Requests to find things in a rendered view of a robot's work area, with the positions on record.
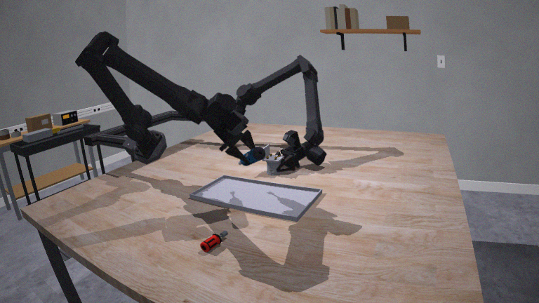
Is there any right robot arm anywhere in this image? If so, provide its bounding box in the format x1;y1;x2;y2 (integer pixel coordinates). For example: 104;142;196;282
75;32;244;159

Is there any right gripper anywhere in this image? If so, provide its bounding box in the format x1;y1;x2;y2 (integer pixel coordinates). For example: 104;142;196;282
220;130;255;164

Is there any grey metal bracket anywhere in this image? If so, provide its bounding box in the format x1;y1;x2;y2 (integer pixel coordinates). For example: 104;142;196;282
262;144;284;162

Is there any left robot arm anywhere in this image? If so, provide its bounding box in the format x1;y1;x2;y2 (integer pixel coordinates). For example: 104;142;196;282
234;55;327;166

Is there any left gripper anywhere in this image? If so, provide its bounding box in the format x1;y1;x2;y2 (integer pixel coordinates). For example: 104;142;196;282
275;149;304;172

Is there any blue nut driver barrel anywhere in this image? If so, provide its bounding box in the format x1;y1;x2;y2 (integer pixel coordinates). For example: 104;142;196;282
238;147;265;166

